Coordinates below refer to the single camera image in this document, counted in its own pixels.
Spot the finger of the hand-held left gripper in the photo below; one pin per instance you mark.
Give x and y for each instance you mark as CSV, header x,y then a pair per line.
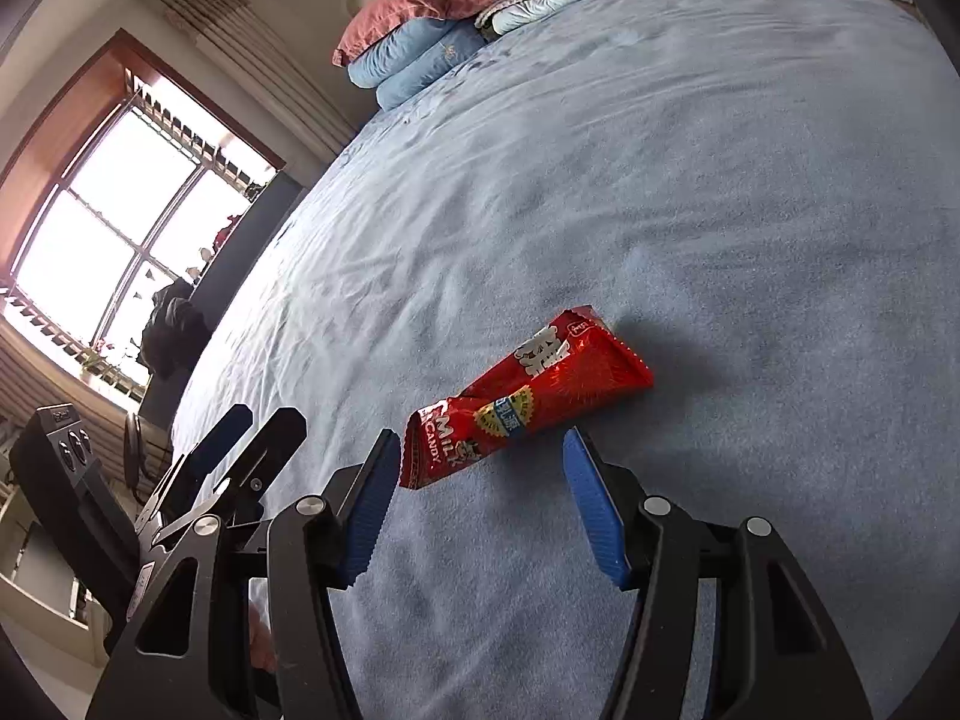
x,y
217,439
270,442

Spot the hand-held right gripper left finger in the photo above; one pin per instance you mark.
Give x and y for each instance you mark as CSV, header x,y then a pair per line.
x,y
367,510

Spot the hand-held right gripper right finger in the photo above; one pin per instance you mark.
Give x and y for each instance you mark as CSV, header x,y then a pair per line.
x,y
592,510

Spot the long red candy wrapper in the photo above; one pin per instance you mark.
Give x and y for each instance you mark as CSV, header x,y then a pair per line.
x,y
555,382

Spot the striped curtain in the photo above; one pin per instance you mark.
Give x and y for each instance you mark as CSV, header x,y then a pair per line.
x,y
52,382

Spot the dark clothes pile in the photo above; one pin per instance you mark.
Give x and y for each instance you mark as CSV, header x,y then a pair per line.
x,y
172,330

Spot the dark window ledge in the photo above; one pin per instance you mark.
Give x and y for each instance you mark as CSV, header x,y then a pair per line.
x,y
240,255

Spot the wood framed window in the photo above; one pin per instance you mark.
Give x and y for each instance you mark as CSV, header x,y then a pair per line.
x,y
135,202

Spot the beige curtain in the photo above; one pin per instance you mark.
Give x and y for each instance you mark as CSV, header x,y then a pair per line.
x,y
247,67

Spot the folded light blue quilt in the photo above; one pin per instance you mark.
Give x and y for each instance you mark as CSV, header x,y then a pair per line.
x,y
420,60

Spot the folded floral blanket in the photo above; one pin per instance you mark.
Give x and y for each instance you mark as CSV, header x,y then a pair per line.
x,y
540,0

